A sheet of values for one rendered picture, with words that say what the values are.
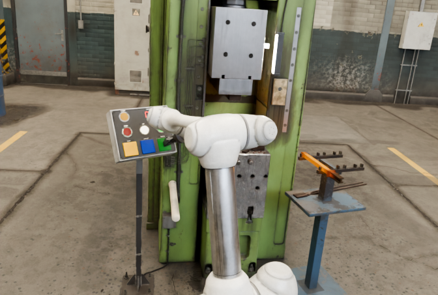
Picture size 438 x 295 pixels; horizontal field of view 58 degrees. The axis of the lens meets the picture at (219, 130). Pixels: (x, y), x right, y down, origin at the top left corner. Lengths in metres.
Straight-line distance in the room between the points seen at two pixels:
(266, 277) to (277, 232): 1.52
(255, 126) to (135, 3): 6.50
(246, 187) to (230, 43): 0.89
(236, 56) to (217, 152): 1.13
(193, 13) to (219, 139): 1.27
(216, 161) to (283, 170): 1.52
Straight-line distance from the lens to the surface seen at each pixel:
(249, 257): 2.82
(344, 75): 9.01
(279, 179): 2.80
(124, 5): 7.77
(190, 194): 2.72
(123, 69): 7.87
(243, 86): 2.38
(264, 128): 1.35
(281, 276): 1.51
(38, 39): 8.92
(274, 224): 2.96
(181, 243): 2.90
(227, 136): 1.30
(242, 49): 2.34
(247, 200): 2.57
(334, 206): 2.52
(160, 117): 1.81
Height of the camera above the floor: 1.76
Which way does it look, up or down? 17 degrees down
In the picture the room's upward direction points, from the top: 4 degrees clockwise
